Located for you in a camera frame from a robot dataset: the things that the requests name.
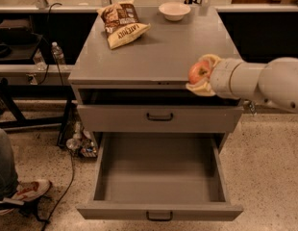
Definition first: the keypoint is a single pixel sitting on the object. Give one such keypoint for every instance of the grey drawer cabinet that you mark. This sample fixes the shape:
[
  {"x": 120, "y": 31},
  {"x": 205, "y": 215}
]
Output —
[{"x": 152, "y": 70}]

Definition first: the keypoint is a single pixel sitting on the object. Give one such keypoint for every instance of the red apple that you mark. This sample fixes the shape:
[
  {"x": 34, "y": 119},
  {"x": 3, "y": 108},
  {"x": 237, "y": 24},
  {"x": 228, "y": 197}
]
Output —
[{"x": 199, "y": 71}]

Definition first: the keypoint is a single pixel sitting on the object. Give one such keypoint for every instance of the open grey bottom drawer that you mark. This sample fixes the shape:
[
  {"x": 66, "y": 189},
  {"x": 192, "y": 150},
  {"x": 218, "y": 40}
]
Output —
[{"x": 159, "y": 177}]

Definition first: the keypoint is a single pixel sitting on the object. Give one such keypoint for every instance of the closed grey middle drawer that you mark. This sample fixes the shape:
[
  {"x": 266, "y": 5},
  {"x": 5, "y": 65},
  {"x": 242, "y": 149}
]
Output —
[{"x": 159, "y": 119}]

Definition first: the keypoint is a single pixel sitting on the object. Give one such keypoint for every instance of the blue jeans leg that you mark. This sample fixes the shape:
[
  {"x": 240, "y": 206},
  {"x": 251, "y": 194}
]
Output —
[{"x": 8, "y": 175}]

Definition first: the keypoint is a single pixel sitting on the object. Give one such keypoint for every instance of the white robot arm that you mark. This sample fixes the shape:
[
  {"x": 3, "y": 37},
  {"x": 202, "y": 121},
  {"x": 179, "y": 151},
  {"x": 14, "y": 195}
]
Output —
[{"x": 274, "y": 85}]

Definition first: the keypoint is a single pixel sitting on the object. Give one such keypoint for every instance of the clutter of small floor items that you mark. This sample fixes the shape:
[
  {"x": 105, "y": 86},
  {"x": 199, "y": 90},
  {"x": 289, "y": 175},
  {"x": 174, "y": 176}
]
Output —
[{"x": 80, "y": 144}]

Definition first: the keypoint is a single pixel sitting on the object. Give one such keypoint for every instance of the white ceramic bowl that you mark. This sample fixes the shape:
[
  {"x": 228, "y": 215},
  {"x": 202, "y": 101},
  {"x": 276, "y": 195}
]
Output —
[{"x": 174, "y": 11}]

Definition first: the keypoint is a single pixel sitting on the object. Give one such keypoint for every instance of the black metal stand frame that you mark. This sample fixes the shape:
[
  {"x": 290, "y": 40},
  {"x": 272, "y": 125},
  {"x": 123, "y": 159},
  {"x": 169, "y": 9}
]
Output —
[{"x": 36, "y": 106}]

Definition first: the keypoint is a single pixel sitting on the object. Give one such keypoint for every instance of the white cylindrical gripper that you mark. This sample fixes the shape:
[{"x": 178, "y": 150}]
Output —
[{"x": 220, "y": 78}]

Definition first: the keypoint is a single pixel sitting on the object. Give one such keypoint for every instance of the clear plastic water bottle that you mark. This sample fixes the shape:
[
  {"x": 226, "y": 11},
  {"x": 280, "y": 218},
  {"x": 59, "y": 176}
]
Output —
[{"x": 58, "y": 54}]

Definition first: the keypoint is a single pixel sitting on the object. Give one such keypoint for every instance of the white red sneaker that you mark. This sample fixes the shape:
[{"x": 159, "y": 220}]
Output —
[{"x": 27, "y": 191}]

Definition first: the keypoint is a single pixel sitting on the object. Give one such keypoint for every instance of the brown yellow chip bag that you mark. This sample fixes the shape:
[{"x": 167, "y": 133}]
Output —
[{"x": 121, "y": 23}]

